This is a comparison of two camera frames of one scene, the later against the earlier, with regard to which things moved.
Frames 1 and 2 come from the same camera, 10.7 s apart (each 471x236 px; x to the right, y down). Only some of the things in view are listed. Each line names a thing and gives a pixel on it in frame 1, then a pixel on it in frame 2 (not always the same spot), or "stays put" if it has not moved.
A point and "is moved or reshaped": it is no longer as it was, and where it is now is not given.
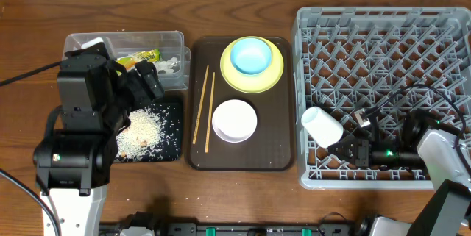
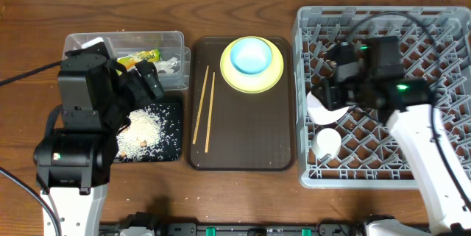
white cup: (326, 130) is moved or reshaped
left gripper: (133, 83) stays put
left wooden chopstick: (200, 108) stays put
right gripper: (361, 152) -> (332, 91)
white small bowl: (234, 120) -> (319, 115)
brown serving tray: (272, 147) stays put
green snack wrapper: (152, 54) stays put
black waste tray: (154, 134) stays put
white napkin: (165, 65) stays put
